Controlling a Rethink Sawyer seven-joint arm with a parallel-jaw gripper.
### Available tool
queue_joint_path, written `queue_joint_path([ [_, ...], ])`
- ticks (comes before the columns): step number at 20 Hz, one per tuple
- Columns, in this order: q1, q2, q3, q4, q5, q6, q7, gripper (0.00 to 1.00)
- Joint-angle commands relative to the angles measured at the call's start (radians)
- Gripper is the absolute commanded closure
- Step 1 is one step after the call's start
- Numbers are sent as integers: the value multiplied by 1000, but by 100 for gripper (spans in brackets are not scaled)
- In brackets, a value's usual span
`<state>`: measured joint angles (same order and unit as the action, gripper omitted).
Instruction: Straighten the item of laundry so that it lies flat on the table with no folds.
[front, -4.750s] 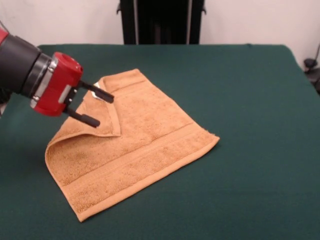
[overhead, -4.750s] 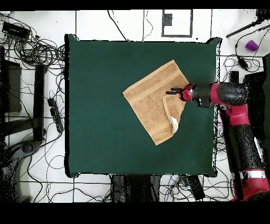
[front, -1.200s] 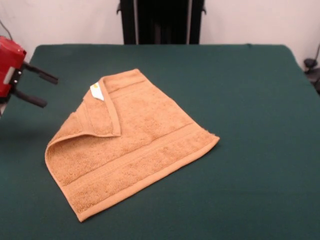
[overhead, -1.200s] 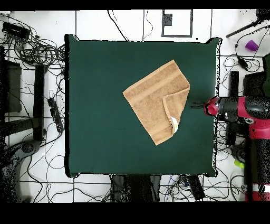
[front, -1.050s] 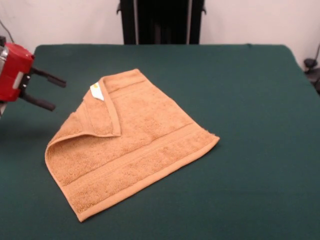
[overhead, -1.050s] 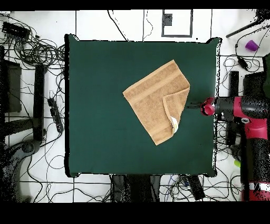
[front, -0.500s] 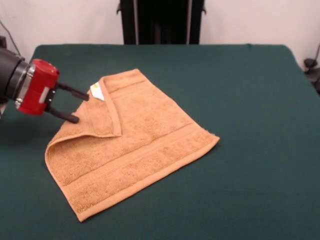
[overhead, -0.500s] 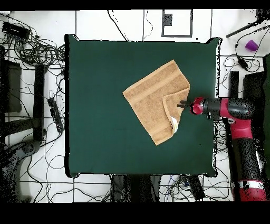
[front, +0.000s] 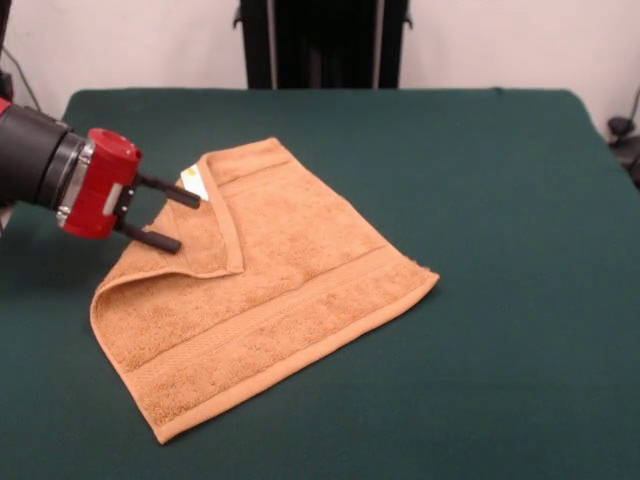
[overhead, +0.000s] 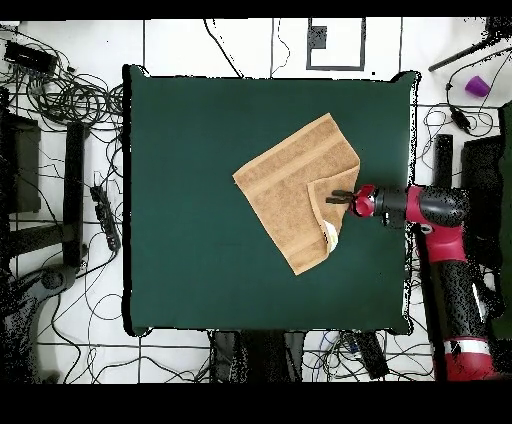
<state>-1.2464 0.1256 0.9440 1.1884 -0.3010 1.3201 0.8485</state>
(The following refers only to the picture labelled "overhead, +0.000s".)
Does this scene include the tan terry towel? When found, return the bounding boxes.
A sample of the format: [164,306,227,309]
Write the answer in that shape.
[232,112,361,276]

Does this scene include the dark flat panel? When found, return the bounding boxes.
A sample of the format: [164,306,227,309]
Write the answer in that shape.
[7,113,42,215]
[459,135,506,265]

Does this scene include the black power adapter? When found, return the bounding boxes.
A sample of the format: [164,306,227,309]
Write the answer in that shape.
[449,104,473,135]

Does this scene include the black power strip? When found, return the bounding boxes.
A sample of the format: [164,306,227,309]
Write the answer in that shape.
[89,184,122,253]
[351,330,390,380]

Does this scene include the small dark grey square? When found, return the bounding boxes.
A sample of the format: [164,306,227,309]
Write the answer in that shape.
[309,25,328,50]

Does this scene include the purple plastic cup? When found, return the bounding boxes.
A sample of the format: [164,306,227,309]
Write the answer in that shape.
[464,75,491,98]

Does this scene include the dark green table cloth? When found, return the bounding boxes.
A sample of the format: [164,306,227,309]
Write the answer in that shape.
[121,63,421,336]

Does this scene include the black rod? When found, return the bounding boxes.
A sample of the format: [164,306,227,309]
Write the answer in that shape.
[427,33,501,73]

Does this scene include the dark grey stand base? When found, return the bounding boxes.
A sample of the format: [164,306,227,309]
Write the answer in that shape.
[11,263,79,317]

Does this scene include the black electronics box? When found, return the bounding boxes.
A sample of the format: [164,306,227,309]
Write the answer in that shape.
[2,40,59,76]

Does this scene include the grey square floor frame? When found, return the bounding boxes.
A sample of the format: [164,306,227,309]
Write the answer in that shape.
[306,17,366,72]

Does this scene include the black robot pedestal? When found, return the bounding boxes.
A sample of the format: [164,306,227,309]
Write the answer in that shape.
[209,329,306,383]

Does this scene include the thin black cable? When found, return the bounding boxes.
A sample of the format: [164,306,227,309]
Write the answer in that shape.
[202,18,245,79]

